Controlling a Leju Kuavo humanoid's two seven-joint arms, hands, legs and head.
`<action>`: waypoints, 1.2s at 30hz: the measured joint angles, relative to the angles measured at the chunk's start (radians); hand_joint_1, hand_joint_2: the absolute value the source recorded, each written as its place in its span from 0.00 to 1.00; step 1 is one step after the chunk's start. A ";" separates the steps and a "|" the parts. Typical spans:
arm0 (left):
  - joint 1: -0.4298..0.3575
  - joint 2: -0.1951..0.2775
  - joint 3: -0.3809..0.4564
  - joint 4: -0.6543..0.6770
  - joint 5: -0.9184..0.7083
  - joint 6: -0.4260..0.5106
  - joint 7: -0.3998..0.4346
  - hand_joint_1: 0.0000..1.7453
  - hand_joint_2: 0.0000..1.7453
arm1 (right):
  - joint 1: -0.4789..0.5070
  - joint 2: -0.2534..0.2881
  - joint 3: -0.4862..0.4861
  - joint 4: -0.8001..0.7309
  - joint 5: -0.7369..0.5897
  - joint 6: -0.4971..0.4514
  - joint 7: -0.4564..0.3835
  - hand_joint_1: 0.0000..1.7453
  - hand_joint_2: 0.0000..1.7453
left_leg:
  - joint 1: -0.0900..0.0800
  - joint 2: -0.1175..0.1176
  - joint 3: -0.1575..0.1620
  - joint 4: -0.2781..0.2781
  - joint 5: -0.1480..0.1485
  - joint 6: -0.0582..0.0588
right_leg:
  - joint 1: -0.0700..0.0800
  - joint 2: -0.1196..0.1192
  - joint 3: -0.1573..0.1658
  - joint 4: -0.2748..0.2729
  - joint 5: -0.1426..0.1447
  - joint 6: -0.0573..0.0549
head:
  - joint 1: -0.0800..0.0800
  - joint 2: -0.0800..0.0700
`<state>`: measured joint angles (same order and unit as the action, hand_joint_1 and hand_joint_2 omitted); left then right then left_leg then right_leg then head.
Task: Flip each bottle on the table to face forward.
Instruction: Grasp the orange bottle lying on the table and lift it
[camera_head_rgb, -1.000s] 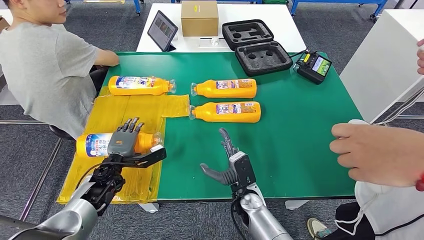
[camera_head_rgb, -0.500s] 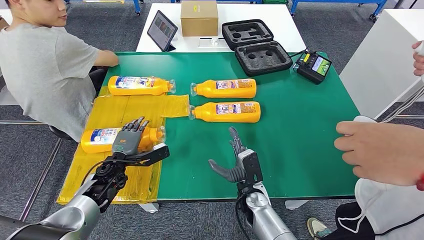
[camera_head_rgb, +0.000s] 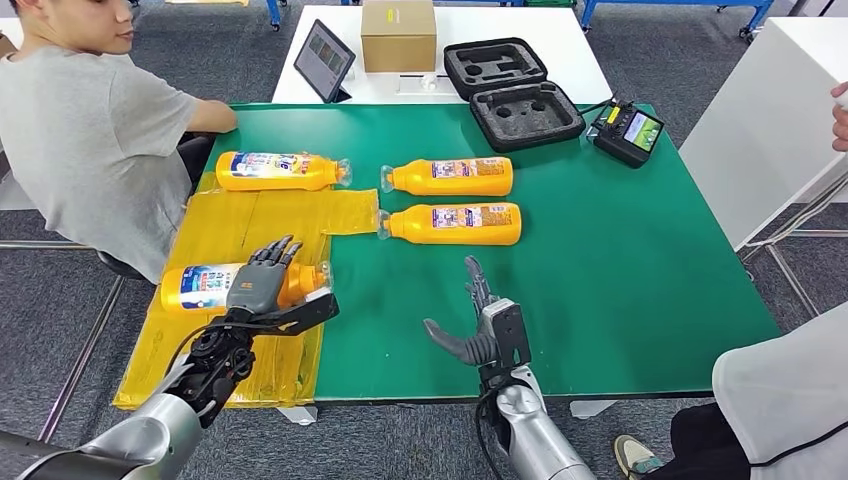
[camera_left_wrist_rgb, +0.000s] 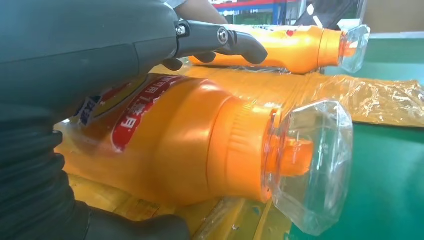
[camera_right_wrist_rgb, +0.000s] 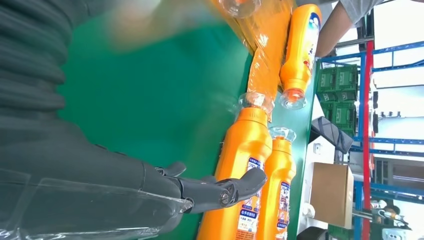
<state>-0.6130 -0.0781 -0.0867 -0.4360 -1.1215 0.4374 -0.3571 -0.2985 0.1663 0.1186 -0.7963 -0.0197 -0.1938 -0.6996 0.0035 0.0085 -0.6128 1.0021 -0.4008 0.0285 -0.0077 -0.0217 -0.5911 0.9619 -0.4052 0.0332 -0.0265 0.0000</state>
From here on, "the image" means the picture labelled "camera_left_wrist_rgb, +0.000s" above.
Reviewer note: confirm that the person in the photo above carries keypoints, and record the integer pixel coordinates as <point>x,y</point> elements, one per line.
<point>198,11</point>

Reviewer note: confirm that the blue red shelving rack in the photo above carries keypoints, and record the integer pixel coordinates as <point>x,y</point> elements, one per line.
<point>276,13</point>

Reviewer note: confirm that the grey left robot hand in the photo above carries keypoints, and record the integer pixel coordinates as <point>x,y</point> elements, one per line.
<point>82,43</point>

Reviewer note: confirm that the orange detergent bottle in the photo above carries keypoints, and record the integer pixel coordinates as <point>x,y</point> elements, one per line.
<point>298,49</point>
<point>198,142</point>

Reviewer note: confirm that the brown cardboard box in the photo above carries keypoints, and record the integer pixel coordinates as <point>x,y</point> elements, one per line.
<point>394,16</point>

